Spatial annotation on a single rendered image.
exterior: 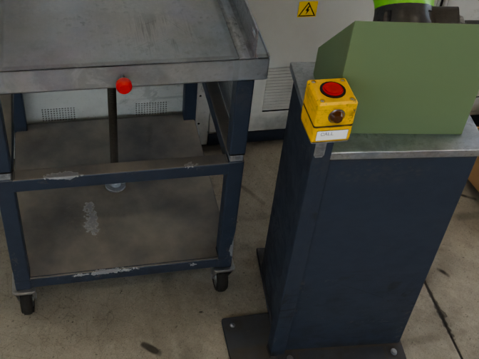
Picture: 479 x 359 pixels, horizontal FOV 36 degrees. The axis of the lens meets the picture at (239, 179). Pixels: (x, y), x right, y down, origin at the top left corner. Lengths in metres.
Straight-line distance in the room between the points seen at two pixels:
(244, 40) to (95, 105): 0.94
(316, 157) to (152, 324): 0.82
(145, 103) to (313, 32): 0.60
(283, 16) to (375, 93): 0.88
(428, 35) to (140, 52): 0.58
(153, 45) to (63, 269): 0.71
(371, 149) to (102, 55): 0.58
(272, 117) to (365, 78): 1.12
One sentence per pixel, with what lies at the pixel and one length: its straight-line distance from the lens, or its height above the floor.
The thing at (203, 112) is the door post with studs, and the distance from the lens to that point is 2.53.
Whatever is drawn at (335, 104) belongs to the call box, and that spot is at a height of 0.90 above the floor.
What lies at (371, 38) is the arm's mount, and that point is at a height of 0.99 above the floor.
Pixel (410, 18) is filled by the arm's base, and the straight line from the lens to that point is 1.54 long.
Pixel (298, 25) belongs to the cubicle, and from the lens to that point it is 2.38.
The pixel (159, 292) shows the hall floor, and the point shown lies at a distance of 2.17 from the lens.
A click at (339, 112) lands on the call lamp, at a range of 1.40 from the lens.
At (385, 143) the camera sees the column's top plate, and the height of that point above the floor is 0.75.
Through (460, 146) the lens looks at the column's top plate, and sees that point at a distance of 1.62.
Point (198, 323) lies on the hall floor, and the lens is 2.11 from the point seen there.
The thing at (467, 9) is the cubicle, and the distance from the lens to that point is 2.59.
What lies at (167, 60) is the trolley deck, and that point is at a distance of 1.54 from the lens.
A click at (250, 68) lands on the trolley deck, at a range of 1.58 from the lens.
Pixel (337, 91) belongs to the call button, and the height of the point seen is 0.91.
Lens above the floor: 1.73
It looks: 44 degrees down
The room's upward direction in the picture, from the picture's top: 7 degrees clockwise
